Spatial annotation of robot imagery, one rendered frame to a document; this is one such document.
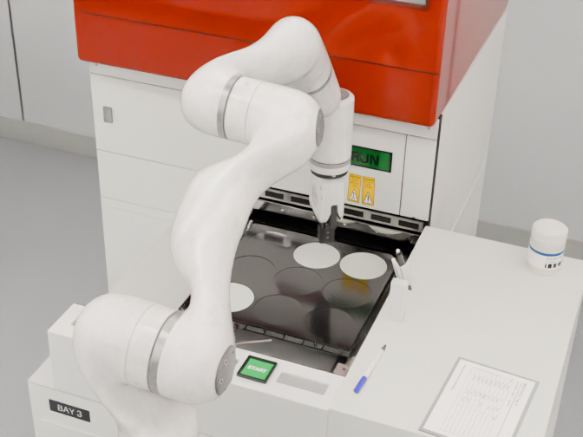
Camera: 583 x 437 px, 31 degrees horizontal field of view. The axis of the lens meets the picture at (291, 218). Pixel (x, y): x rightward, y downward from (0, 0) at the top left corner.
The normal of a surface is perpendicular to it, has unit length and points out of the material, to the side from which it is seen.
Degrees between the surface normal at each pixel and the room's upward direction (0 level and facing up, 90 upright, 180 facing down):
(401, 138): 90
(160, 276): 0
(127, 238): 90
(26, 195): 0
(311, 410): 90
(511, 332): 0
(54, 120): 90
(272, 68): 103
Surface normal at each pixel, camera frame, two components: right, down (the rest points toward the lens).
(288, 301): 0.03, -0.85
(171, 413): 0.36, -0.62
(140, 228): -0.36, 0.49
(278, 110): -0.22, -0.36
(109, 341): -0.29, -0.04
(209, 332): 0.32, -0.38
